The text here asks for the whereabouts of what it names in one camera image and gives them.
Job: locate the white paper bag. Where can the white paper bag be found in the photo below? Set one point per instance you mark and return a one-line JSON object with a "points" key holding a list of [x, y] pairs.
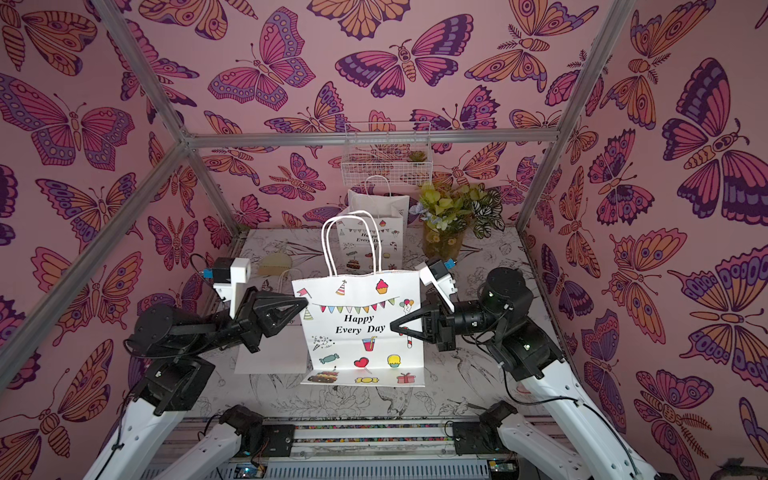
{"points": [[284, 353], [347, 325], [372, 229]]}

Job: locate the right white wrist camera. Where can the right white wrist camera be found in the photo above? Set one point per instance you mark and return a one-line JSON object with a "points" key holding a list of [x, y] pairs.
{"points": [[437, 273]]}

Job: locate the white wire wall basket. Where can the white wire wall basket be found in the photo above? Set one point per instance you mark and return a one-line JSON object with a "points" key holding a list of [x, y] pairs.
{"points": [[382, 148]]}

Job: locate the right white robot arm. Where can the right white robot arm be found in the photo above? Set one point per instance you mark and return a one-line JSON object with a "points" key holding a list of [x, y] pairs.
{"points": [[529, 356]]}

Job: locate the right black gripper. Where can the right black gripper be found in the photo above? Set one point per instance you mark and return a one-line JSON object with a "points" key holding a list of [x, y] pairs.
{"points": [[439, 324]]}

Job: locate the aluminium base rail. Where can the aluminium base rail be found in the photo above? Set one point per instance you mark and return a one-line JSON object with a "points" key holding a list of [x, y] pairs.
{"points": [[450, 449]]}

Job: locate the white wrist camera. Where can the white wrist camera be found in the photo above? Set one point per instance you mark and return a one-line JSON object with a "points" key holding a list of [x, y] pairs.
{"points": [[437, 273], [229, 277]]}

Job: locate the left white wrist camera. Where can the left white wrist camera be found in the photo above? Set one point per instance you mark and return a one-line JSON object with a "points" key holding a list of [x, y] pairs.
{"points": [[229, 277]]}

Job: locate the aluminium frame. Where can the aluminium frame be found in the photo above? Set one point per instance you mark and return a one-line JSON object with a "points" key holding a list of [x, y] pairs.
{"points": [[47, 311]]}

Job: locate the small succulent in basket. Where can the small succulent in basket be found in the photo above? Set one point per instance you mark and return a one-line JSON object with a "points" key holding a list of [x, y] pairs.
{"points": [[417, 156]]}

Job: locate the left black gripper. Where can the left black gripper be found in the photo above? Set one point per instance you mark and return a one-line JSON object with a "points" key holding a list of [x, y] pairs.
{"points": [[266, 319]]}

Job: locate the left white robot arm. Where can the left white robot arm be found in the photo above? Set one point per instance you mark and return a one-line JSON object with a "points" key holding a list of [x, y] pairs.
{"points": [[174, 341]]}

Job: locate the green potted plant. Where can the green potted plant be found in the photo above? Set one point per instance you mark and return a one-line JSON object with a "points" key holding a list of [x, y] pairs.
{"points": [[448, 214]]}

